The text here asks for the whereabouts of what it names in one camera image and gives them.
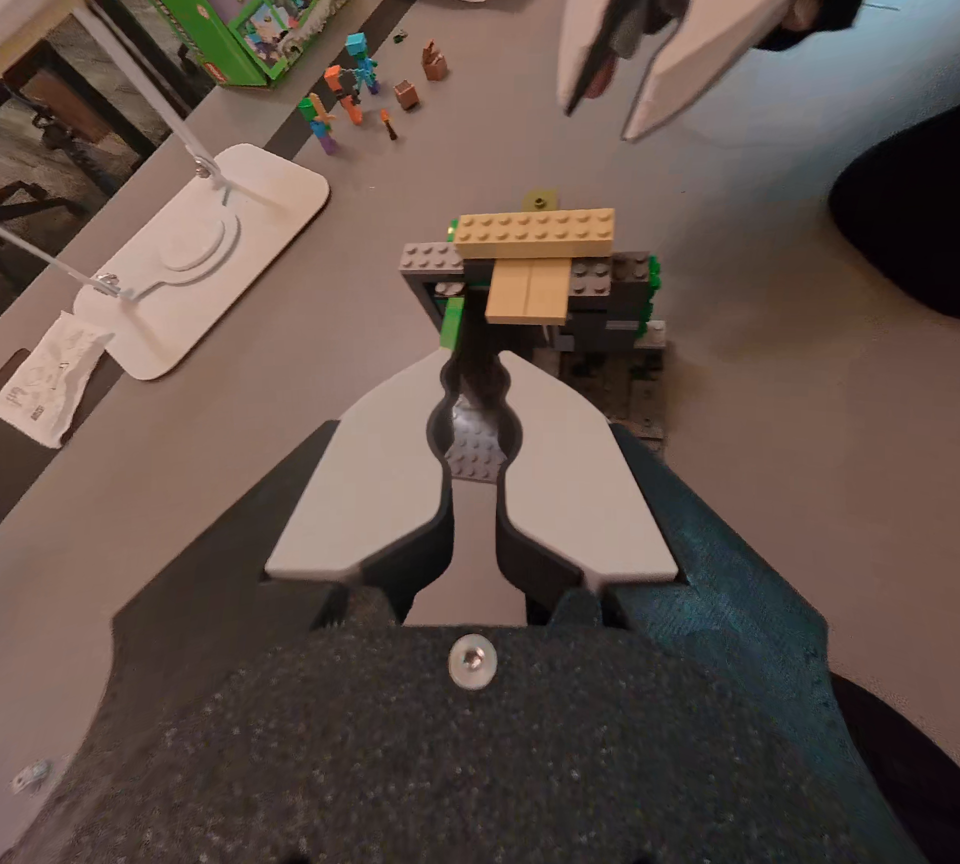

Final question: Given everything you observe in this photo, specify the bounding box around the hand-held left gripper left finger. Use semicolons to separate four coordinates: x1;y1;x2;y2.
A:
263;351;456;621

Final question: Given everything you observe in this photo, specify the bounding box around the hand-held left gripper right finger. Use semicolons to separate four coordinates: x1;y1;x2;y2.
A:
493;350;681;621

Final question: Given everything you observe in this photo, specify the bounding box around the grey green toy brick model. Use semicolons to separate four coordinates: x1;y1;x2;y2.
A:
399;187;669;486

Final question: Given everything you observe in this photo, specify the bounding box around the long tan toy brick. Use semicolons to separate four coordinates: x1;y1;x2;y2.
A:
452;207;618;259

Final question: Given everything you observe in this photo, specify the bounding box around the grey desk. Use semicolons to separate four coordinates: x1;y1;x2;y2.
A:
0;0;960;864

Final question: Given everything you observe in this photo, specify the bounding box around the wooden background desk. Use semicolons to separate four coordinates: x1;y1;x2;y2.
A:
0;0;211;160

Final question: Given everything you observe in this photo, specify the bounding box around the cyan toy figure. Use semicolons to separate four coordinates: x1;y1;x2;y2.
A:
344;31;381;97

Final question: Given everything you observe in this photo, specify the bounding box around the orange toy figure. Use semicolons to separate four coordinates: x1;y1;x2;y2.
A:
323;63;366;127

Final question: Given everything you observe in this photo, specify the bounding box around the black rounded object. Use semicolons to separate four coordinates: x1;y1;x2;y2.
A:
828;105;960;319

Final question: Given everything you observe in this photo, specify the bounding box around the white book stand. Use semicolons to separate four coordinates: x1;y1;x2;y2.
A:
0;0;331;382

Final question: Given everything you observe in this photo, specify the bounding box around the green purple toy figure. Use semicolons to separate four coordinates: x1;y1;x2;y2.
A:
297;91;340;157

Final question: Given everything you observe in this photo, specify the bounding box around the small white paper leaflet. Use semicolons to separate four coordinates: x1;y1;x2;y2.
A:
0;311;115;450

